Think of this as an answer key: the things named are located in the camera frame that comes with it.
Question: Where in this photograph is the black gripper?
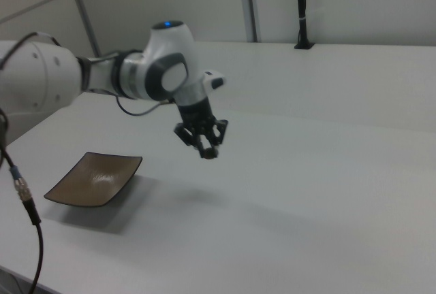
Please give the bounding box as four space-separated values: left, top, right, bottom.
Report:
173 96 230 159

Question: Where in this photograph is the black camera pole with base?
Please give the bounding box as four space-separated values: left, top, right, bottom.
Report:
294 0 316 50

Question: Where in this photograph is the square brown ceramic plate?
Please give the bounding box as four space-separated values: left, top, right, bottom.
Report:
43 151 144 208

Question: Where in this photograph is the grey partition corner post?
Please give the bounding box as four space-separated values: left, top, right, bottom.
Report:
63 0 104 59

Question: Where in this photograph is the black cable with metal connector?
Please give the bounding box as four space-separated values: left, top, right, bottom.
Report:
0 106 44 294

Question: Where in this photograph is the grey partition middle post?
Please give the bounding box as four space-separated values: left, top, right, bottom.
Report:
236 0 259 44

